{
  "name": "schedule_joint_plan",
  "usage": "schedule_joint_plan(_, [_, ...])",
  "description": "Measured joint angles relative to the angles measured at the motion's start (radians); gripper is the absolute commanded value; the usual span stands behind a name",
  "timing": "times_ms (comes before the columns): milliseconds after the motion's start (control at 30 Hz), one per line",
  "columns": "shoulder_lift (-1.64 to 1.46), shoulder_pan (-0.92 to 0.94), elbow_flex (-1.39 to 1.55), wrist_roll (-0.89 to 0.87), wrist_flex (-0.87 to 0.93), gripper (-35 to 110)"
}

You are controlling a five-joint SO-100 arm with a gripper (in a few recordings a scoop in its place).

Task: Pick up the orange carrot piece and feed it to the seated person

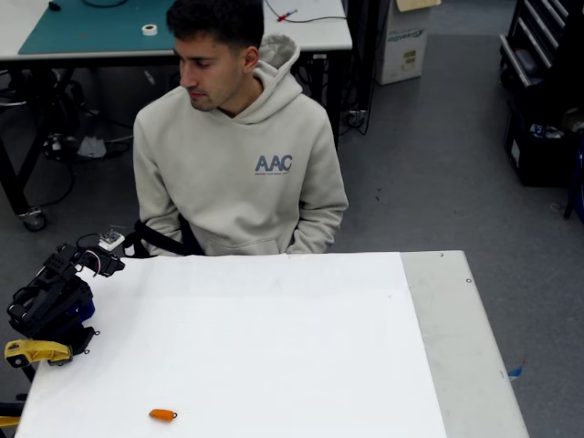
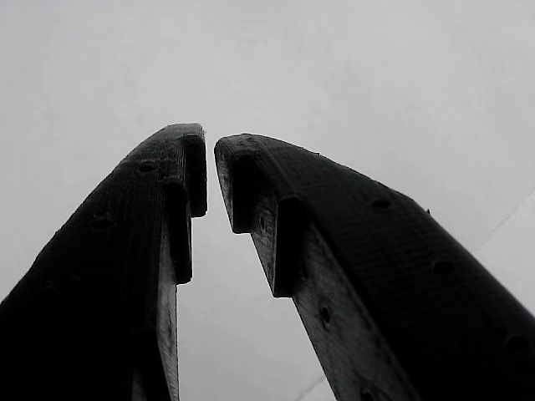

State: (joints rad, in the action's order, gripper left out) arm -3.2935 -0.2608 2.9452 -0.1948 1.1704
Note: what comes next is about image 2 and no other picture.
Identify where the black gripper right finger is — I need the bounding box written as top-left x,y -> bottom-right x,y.
213,132 -> 535,401

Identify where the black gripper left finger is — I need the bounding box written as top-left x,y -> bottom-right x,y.
0,122 -> 209,401

